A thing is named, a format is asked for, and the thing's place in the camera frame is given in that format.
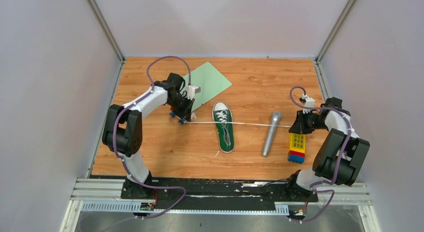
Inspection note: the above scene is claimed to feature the green canvas sneaker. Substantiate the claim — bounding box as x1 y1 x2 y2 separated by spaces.
212 102 235 153

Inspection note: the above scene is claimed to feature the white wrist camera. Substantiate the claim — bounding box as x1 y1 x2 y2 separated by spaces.
186 84 201 100
299 94 315 114

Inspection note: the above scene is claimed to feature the silver microphone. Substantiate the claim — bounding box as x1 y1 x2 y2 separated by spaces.
261 111 282 157

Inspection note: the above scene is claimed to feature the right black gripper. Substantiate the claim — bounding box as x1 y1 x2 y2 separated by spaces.
289 109 328 135

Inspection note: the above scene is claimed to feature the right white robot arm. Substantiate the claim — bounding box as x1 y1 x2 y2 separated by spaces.
284 95 370 201

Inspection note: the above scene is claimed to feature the light green cutting mat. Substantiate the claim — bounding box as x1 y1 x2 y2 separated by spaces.
191 62 232 112

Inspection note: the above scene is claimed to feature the blue red toy car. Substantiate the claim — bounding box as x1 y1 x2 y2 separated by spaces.
169 107 186 125

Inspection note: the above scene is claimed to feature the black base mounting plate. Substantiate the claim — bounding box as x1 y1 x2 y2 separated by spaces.
120 177 318 211

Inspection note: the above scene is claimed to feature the aluminium frame rail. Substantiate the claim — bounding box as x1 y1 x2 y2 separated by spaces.
71 178 372 216

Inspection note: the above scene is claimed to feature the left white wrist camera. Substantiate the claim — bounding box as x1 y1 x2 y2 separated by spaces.
186 84 201 100

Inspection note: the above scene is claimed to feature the yellow red blue block stack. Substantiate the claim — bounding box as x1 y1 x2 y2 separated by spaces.
287 133 306 164

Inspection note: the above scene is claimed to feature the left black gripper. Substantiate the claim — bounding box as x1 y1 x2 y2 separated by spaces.
166 94 194 123

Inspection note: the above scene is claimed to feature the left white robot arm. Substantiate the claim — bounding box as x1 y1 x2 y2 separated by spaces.
102 73 201 199

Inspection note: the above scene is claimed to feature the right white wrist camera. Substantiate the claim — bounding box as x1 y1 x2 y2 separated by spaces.
299 94 315 114

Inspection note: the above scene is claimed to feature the white shoelace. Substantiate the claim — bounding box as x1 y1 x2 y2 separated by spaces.
185 112 293 158

